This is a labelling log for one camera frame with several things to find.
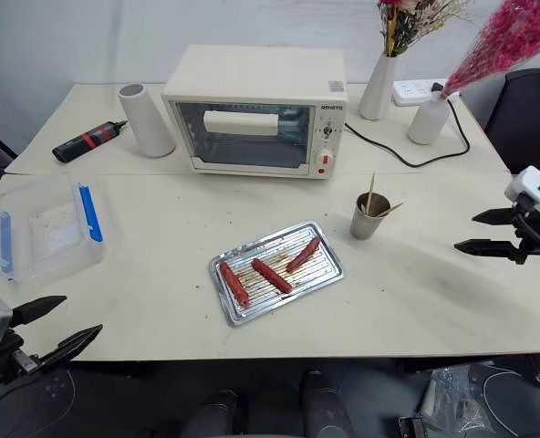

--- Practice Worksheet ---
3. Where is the steel cup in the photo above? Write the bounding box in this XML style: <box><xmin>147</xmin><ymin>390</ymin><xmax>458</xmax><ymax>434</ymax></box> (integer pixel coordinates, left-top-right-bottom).
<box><xmin>348</xmin><ymin>192</ymin><xmax>392</xmax><ymax>241</ymax></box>

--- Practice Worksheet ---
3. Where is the white cylinder vase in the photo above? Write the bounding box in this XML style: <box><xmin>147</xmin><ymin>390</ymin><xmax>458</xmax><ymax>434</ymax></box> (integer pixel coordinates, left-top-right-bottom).
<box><xmin>117</xmin><ymin>82</ymin><xmax>178</xmax><ymax>159</ymax></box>

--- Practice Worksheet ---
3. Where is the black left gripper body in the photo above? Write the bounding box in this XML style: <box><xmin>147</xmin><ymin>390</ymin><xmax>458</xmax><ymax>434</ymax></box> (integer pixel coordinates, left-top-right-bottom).
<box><xmin>0</xmin><ymin>326</ymin><xmax>44</xmax><ymax>387</ymax></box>

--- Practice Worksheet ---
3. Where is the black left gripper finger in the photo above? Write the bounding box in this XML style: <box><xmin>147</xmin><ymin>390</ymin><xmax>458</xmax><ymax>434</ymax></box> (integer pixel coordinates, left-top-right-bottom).
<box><xmin>7</xmin><ymin>295</ymin><xmax>68</xmax><ymax>329</ymax></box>
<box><xmin>37</xmin><ymin>323</ymin><xmax>104</xmax><ymax>370</ymax></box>

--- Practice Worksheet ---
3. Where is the tall white vase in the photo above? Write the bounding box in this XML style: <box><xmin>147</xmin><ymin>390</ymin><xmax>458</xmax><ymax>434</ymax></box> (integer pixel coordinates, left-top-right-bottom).
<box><xmin>358</xmin><ymin>54</ymin><xmax>400</xmax><ymax>121</ymax></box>

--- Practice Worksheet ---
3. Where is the red sausage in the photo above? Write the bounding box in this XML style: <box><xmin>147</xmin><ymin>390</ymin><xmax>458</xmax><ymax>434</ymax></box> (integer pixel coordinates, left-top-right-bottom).
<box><xmin>286</xmin><ymin>235</ymin><xmax>323</xmax><ymax>274</ymax></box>
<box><xmin>251</xmin><ymin>257</ymin><xmax>295</xmax><ymax>295</ymax></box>
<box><xmin>218</xmin><ymin>260</ymin><xmax>253</xmax><ymax>309</ymax></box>

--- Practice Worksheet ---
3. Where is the pink dried flower bunch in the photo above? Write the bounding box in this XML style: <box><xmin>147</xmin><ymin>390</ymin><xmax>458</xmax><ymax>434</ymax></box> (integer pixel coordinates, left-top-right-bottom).
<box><xmin>441</xmin><ymin>0</ymin><xmax>540</xmax><ymax>98</ymax></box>

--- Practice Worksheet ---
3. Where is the black power cable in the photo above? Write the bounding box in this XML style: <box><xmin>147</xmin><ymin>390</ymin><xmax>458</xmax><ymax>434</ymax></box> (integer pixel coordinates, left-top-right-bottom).
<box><xmin>343</xmin><ymin>97</ymin><xmax>472</xmax><ymax>170</ymax></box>

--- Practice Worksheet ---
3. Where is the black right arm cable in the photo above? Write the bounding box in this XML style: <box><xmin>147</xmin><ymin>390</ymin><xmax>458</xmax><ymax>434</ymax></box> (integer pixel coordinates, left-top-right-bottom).
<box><xmin>513</xmin><ymin>212</ymin><xmax>540</xmax><ymax>257</ymax></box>

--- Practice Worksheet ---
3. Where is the cream toaster oven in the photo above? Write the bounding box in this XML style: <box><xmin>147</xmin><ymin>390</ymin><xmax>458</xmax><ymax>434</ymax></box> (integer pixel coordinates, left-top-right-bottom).
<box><xmin>161</xmin><ymin>43</ymin><xmax>350</xmax><ymax>182</ymax></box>

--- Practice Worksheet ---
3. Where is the white power strip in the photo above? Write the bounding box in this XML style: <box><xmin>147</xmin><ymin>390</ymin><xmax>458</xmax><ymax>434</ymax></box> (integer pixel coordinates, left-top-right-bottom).
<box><xmin>391</xmin><ymin>78</ymin><xmax>463</xmax><ymax>109</ymax></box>

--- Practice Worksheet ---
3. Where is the clear plastic bag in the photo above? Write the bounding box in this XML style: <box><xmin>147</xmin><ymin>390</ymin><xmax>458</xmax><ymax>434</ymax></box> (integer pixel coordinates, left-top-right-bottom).
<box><xmin>421</xmin><ymin>363</ymin><xmax>486</xmax><ymax>431</ymax></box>

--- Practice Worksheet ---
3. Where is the short white vase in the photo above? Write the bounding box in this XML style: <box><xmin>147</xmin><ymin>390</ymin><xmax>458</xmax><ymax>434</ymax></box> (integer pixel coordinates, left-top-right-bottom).
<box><xmin>406</xmin><ymin>88</ymin><xmax>452</xmax><ymax>146</ymax></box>

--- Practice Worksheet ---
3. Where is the silver ribbed metal tray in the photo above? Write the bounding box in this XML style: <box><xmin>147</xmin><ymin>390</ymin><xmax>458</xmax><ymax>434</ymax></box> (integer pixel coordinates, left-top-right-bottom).
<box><xmin>208</xmin><ymin>220</ymin><xmax>346</xmax><ymax>327</ymax></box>

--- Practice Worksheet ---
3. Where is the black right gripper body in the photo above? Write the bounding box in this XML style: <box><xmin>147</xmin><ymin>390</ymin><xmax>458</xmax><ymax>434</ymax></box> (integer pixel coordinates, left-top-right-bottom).
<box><xmin>506</xmin><ymin>202</ymin><xmax>540</xmax><ymax>266</ymax></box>

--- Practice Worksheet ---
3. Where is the mixed dried flower bouquet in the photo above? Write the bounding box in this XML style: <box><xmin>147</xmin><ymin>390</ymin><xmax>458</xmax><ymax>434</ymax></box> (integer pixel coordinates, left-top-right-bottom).
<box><xmin>376</xmin><ymin>0</ymin><xmax>475</xmax><ymax>59</ymax></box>

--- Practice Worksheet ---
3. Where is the black lighter with red band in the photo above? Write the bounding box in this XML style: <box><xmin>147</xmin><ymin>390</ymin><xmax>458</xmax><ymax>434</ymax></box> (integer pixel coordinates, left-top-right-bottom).
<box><xmin>51</xmin><ymin>119</ymin><xmax>130</xmax><ymax>163</ymax></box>

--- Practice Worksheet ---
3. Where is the clear container with blue clips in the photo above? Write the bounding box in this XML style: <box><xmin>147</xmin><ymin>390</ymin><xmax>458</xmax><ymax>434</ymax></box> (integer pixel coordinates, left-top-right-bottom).
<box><xmin>0</xmin><ymin>174</ymin><xmax>107</xmax><ymax>287</ymax></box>

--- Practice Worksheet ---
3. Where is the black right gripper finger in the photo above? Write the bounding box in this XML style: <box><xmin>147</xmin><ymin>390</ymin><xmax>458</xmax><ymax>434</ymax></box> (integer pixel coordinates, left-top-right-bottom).
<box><xmin>471</xmin><ymin>206</ymin><xmax>515</xmax><ymax>225</ymax></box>
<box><xmin>453</xmin><ymin>237</ymin><xmax>512</xmax><ymax>260</ymax></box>

